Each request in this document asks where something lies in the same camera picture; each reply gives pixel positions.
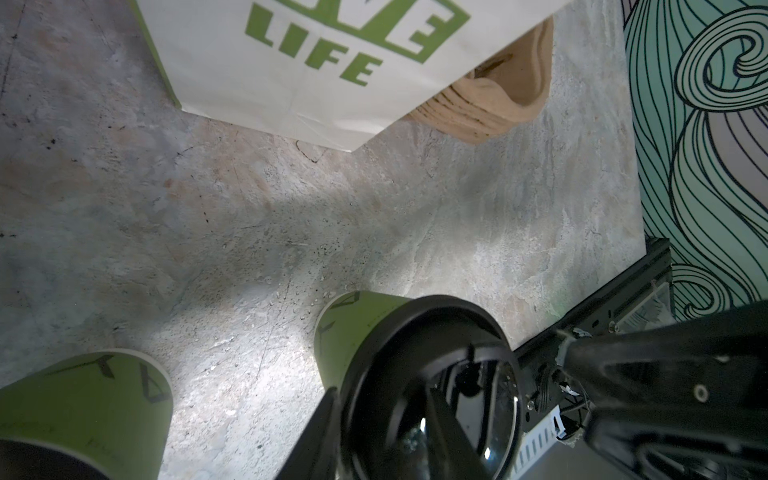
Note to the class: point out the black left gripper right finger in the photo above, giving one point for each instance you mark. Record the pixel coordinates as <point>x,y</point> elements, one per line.
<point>450,455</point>

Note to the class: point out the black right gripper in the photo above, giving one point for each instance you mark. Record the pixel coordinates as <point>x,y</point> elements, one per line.
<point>687,401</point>

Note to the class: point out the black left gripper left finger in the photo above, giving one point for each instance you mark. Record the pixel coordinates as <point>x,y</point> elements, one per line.
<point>316,453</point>

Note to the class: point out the green paper coffee cup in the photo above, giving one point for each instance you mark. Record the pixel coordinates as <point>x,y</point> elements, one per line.
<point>101,415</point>

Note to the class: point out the white paper takeout bag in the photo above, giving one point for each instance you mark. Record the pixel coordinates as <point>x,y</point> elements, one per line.
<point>330,73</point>

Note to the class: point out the white slotted cable duct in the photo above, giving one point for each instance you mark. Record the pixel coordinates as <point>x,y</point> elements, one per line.
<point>537,442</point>

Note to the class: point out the brown pulp cup carrier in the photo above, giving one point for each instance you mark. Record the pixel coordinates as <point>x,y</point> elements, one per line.
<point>508,89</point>

